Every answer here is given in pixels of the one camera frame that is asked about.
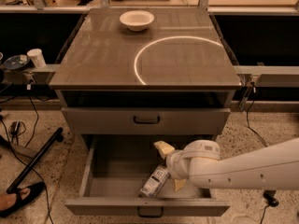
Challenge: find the black cable left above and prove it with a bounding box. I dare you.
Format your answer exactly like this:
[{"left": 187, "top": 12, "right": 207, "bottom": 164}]
[{"left": 23, "top": 84, "right": 41, "bottom": 148}]

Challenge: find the black slipper foot near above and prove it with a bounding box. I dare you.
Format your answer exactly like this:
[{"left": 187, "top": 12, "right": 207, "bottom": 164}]
[{"left": 0, "top": 182, "right": 46, "bottom": 217}]

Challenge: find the open middle drawer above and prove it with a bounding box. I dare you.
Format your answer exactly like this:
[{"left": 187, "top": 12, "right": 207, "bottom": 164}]
[{"left": 65, "top": 135, "right": 230, "bottom": 218}]

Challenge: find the dark blue plate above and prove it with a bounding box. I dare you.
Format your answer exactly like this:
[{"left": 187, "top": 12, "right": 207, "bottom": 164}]
[{"left": 3, "top": 54, "right": 30, "bottom": 71}]

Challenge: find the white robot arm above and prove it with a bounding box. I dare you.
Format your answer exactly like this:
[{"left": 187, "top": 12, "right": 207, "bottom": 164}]
[{"left": 154, "top": 138, "right": 299, "bottom": 190}]

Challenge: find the black power cable right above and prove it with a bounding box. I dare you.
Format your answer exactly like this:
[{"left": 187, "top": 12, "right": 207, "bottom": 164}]
[{"left": 245, "top": 84, "right": 268, "bottom": 147}]

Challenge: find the black tripod leg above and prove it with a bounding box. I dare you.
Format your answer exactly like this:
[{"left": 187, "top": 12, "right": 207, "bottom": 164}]
[{"left": 7, "top": 128, "right": 64, "bottom": 194}]

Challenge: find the white ceramic bowl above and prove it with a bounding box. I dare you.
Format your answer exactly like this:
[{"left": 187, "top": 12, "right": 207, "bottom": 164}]
[{"left": 120, "top": 10, "right": 154, "bottom": 32}]

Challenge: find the small black floor device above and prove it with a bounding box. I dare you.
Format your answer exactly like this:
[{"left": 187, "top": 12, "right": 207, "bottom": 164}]
[{"left": 9, "top": 121, "right": 21, "bottom": 137}]

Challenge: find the black power adapter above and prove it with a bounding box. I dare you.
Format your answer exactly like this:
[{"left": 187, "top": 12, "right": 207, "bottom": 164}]
[{"left": 263, "top": 190, "right": 279, "bottom": 207}]

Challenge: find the closed upper drawer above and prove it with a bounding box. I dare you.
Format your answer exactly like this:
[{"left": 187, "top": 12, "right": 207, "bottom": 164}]
[{"left": 62, "top": 107, "right": 230, "bottom": 135}]

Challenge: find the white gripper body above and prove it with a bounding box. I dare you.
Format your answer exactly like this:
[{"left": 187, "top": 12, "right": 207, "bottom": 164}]
[{"left": 166, "top": 150, "right": 190, "bottom": 180}]

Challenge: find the white paper cup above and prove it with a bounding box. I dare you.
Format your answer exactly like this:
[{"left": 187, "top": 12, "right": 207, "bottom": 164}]
[{"left": 27, "top": 49, "right": 46, "bottom": 68}]

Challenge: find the grey drawer cabinet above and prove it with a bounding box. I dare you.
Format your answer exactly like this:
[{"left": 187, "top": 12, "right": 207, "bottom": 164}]
[{"left": 50, "top": 7, "right": 241, "bottom": 148}]

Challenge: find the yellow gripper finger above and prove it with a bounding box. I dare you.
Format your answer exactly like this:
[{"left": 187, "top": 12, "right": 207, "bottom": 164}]
[
  {"left": 154, "top": 141, "right": 175, "bottom": 160},
  {"left": 173, "top": 179, "right": 186, "bottom": 192}
]

